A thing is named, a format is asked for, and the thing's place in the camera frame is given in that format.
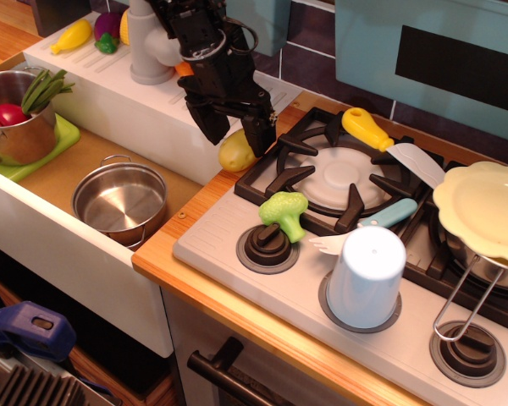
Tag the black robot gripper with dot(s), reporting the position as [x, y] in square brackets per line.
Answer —
[222, 86]

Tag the yellow toy potato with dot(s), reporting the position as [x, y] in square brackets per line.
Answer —
[235, 154]

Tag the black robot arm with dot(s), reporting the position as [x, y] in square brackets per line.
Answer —
[200, 24]

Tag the small steel pot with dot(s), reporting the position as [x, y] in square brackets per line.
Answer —
[124, 200]

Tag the tall steel pot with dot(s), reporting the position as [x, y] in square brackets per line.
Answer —
[25, 138]

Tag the orange toy pepper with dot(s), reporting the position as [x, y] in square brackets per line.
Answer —
[183, 69]

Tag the green toy broccoli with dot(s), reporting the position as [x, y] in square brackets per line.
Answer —
[285, 209]

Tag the grey toy faucet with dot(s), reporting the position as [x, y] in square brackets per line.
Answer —
[153, 55]

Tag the black left stove knob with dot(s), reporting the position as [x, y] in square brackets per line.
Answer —
[266, 250]

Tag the black stove knob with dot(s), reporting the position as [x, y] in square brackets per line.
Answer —
[266, 250]
[475, 360]

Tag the yellow toy corn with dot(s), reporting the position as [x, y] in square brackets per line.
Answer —
[124, 29]

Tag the black burner grate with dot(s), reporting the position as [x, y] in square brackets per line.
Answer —
[346, 181]

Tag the purple toy eggplant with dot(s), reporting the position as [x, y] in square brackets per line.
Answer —
[107, 32]

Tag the green cutting board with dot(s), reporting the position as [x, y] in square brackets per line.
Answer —
[68, 135]

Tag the yellow toy squash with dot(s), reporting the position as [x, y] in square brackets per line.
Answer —
[75, 36]

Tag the green toy beans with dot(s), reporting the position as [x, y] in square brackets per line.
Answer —
[43, 88]

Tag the white sink basin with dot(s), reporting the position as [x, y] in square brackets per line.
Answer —
[150, 121]

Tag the white plastic cup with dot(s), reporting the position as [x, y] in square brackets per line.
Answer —
[363, 288]

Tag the red toy tomato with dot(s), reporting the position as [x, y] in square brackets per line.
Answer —
[11, 114]

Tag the teal microwave cabinet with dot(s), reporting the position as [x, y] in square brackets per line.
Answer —
[449, 58]

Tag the pale yellow plate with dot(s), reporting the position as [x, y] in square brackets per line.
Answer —
[473, 206]

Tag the blue clamp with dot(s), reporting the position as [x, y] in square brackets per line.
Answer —
[35, 330]

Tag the black right stove knob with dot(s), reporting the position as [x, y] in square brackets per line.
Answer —
[475, 360]

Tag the teal wall cabinet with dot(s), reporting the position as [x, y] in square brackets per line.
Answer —
[268, 18]

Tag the yellow handled toy knife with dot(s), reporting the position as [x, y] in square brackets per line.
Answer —
[360, 124]

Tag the blue handled white fork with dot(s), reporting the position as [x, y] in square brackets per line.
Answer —
[386, 218]

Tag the black oven door handle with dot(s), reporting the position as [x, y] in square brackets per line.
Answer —
[216, 371]

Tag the steel saucepan with wire handle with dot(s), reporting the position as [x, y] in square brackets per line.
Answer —
[492, 270]

